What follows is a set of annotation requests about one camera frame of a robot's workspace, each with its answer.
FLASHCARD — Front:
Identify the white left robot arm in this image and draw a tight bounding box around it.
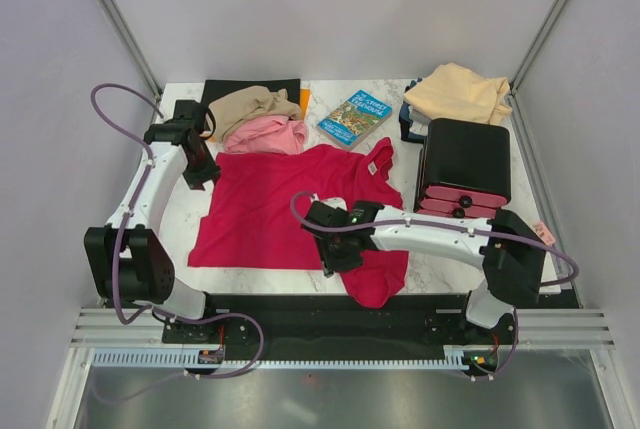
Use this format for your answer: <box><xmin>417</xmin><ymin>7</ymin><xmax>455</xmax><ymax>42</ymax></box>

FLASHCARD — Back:
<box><xmin>84</xmin><ymin>100</ymin><xmax>220</xmax><ymax>342</ymax></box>

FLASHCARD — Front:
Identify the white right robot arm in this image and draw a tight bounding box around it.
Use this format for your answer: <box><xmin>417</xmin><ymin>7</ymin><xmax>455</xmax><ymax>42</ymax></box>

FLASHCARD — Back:
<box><xmin>297</xmin><ymin>199</ymin><xmax>545</xmax><ymax>343</ymax></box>

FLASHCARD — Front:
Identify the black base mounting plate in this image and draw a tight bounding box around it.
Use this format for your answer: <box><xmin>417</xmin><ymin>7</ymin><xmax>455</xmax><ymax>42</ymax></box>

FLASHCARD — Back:
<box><xmin>162</xmin><ymin>295</ymin><xmax>515</xmax><ymax>360</ymax></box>

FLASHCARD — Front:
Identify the left aluminium frame post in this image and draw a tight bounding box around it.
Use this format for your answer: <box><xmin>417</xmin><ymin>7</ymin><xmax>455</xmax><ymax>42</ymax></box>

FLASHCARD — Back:
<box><xmin>97</xmin><ymin>0</ymin><xmax>162</xmax><ymax>98</ymax></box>

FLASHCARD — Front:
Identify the beige t shirt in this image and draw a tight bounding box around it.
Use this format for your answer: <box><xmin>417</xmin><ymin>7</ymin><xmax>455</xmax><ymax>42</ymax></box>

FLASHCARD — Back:
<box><xmin>206</xmin><ymin>84</ymin><xmax>304</xmax><ymax>143</ymax></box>

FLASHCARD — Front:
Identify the right aluminium frame post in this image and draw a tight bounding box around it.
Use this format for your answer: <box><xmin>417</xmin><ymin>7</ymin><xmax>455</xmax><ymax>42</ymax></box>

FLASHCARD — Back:
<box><xmin>511</xmin><ymin>0</ymin><xmax>601</xmax><ymax>92</ymax></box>

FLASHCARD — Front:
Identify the light pink t shirt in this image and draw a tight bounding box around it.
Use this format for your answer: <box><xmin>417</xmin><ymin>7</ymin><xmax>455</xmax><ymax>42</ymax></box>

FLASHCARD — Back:
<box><xmin>223</xmin><ymin>115</ymin><xmax>308</xmax><ymax>155</ymax></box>

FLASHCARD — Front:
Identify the magenta t shirt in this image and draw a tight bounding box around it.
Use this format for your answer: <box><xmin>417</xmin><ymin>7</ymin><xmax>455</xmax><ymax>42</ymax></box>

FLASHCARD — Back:
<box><xmin>187</xmin><ymin>137</ymin><xmax>403</xmax><ymax>292</ymax></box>

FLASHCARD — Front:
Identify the cream yellow t shirt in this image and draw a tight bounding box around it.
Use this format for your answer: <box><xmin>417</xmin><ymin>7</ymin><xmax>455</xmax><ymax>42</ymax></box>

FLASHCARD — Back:
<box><xmin>404</xmin><ymin>63</ymin><xmax>512</xmax><ymax>125</ymax></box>

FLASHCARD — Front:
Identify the black pink drawer organizer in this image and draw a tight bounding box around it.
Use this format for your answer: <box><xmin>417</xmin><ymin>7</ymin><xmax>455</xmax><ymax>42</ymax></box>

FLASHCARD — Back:
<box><xmin>414</xmin><ymin>118</ymin><xmax>512</xmax><ymax>218</ymax></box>

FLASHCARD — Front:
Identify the navy white folded cloth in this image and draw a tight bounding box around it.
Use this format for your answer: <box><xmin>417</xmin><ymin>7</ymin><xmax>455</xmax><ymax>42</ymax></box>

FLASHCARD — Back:
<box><xmin>398</xmin><ymin>100</ymin><xmax>431</xmax><ymax>144</ymax></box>

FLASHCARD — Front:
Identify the blue illustrated paperback book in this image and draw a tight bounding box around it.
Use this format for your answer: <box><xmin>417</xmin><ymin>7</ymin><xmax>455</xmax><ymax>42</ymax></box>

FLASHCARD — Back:
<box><xmin>316</xmin><ymin>90</ymin><xmax>392</xmax><ymax>151</ymax></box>

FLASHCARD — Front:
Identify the aluminium frame post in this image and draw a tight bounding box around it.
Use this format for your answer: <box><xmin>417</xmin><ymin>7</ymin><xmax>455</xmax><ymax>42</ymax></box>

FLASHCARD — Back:
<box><xmin>97</xmin><ymin>0</ymin><xmax>162</xmax><ymax>98</ymax></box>
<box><xmin>511</xmin><ymin>0</ymin><xmax>601</xmax><ymax>92</ymax></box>

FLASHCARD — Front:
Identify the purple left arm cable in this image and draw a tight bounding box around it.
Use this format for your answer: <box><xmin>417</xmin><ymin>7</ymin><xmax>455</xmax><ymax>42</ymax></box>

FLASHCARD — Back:
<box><xmin>89</xmin><ymin>82</ymin><xmax>266</xmax><ymax>404</ymax></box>

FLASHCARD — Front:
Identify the pink small box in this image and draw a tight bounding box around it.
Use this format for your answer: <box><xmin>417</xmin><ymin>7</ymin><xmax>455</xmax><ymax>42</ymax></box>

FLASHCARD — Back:
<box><xmin>533</xmin><ymin>221</ymin><xmax>556</xmax><ymax>246</ymax></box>

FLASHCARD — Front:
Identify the white slotted cable duct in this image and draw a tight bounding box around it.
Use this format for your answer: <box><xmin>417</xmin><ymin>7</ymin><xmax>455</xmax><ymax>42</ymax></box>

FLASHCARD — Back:
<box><xmin>91</xmin><ymin>348</ymin><xmax>470</xmax><ymax>371</ymax></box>

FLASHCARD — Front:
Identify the black notebook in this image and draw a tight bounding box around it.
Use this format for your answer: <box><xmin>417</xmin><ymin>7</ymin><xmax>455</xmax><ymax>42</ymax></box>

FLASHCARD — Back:
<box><xmin>201</xmin><ymin>79</ymin><xmax>301</xmax><ymax>105</ymax></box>

